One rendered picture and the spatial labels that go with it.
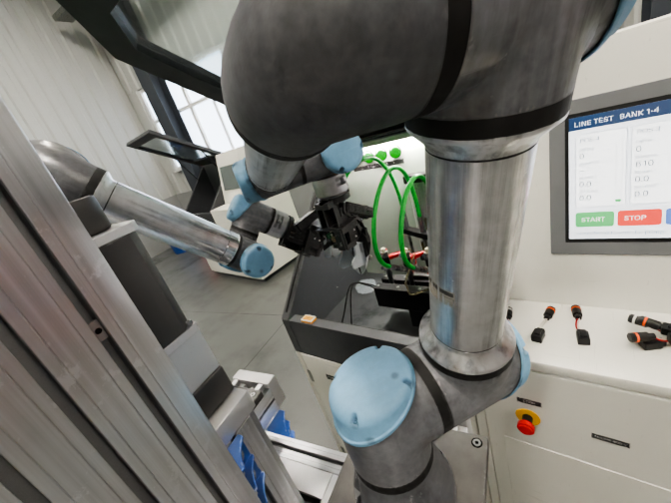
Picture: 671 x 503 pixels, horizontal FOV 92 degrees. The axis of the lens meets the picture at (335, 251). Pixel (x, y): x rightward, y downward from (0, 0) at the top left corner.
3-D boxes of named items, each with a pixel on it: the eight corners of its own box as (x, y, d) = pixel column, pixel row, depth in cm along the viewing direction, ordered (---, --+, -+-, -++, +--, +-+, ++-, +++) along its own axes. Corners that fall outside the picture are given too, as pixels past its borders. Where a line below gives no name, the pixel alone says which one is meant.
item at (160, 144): (199, 282, 465) (124, 143, 390) (257, 248, 534) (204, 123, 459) (249, 295, 377) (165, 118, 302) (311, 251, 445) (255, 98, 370)
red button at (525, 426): (513, 433, 77) (511, 419, 75) (516, 420, 80) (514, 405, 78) (538, 442, 74) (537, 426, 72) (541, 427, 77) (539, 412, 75)
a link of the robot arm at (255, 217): (222, 221, 87) (234, 191, 87) (261, 235, 92) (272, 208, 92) (226, 223, 80) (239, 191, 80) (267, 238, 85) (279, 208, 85)
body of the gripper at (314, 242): (311, 258, 98) (274, 245, 93) (319, 232, 100) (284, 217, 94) (322, 257, 91) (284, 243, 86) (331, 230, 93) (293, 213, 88)
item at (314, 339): (302, 353, 125) (288, 320, 119) (309, 345, 128) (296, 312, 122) (467, 401, 86) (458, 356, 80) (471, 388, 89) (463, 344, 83)
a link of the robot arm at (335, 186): (324, 173, 75) (352, 167, 70) (330, 191, 76) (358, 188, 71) (304, 183, 70) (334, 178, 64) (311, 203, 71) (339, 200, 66)
